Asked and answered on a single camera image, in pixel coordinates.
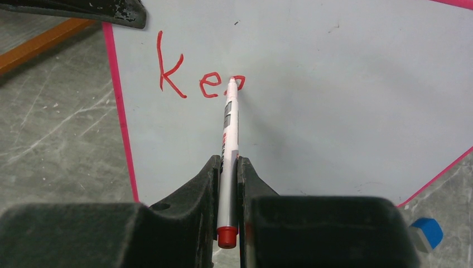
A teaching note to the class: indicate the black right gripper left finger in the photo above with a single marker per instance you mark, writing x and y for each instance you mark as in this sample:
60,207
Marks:
177,231

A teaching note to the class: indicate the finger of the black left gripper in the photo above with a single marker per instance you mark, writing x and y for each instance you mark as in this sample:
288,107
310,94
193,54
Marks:
128,13

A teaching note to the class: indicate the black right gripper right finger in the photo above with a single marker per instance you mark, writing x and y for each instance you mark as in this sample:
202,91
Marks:
318,231

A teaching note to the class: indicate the red white marker pen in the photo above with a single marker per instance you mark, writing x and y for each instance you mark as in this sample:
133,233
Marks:
227,222

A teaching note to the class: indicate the pink-framed whiteboard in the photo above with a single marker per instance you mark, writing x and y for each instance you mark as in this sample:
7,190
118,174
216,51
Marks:
340,97

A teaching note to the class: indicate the orange wooden rack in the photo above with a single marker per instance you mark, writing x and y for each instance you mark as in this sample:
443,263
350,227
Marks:
42,42

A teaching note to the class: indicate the blue eraser block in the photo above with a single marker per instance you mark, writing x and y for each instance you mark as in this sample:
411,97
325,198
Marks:
426,234

